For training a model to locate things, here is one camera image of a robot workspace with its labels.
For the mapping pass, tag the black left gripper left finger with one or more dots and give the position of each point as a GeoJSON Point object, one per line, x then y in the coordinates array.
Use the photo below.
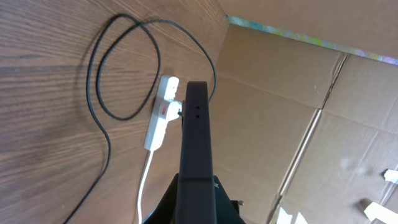
{"type": "Point", "coordinates": [164, 213]}

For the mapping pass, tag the white power strip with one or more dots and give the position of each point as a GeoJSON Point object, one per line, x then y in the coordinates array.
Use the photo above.
{"type": "Point", "coordinates": [157, 127]}

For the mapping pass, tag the black Galaxy smartphone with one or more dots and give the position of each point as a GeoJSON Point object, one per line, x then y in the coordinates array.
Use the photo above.
{"type": "Point", "coordinates": [196, 190]}

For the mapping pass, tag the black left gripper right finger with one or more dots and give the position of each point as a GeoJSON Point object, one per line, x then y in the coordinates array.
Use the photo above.
{"type": "Point", "coordinates": [227, 211]}

